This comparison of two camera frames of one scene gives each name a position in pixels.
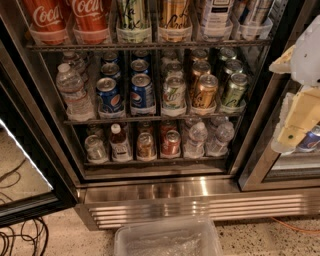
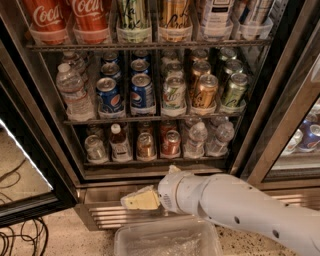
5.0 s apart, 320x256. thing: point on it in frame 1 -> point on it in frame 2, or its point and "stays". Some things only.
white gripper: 308,56 -> 171,192
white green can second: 173,69 stays
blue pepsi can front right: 142,95 stays
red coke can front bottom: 172,143 stays
